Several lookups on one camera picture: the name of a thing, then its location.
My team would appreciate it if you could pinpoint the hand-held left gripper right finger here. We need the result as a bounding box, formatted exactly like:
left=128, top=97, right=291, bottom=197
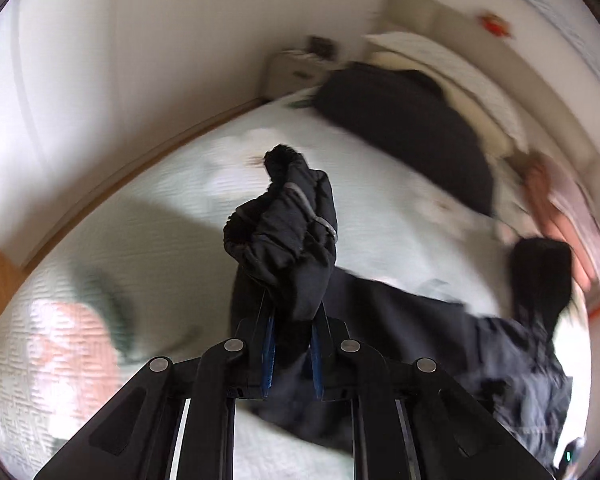
left=307, top=310, right=554, bottom=480

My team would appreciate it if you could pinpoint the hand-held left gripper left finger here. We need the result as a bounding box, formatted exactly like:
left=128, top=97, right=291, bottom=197
left=32, top=291, right=277, bottom=480

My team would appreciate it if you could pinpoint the black garment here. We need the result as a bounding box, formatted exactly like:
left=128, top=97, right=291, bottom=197
left=223, top=144, right=576, bottom=476

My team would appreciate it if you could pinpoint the white floral quilted bedspread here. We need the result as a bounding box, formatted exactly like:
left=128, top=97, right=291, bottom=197
left=0, top=85, right=597, bottom=480

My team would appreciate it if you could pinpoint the pink blanket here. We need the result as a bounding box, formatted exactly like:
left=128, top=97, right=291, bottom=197
left=522, top=152, right=600, bottom=292

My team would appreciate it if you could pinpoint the dark cloth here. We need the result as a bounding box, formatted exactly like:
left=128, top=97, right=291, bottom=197
left=314, top=61, right=496, bottom=217

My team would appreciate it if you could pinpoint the beige nightstand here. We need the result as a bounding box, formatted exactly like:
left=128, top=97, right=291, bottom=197
left=265, top=50, right=351, bottom=99

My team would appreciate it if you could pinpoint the dark item on nightstand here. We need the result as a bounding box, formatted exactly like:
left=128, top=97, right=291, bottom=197
left=307, top=35, right=337, bottom=59

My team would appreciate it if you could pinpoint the white pillow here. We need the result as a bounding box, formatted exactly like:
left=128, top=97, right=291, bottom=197
left=362, top=31, right=531, bottom=151

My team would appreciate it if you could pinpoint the beige headboard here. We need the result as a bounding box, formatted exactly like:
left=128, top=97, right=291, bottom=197
left=380, top=0, right=600, bottom=201

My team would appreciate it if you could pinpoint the red wall ornament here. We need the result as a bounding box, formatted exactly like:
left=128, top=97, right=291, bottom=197
left=476, top=10, right=514, bottom=39

